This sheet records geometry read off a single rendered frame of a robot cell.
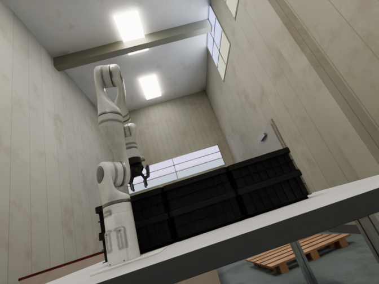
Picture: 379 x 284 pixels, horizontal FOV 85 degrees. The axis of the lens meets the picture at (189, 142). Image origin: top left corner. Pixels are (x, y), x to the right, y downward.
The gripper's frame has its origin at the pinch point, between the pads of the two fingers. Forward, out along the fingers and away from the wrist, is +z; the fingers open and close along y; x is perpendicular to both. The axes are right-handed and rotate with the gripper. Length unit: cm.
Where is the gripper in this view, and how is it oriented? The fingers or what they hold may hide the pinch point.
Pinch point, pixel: (139, 186)
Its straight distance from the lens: 104.1
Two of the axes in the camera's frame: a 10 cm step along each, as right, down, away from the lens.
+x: 0.7, 3.7, 9.3
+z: 3.0, 8.8, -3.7
